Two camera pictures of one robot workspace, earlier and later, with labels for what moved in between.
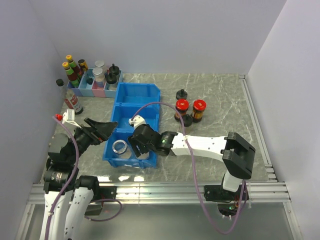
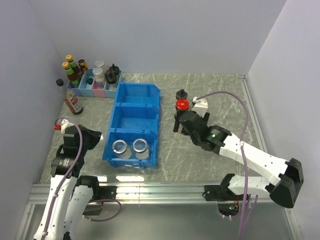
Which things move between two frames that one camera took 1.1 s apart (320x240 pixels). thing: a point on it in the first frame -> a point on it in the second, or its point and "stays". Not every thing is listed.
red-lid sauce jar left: x=182 y=105 stays
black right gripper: x=134 y=143 -> x=176 y=126
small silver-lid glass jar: x=120 y=148 stays
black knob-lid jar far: x=181 y=94 stays
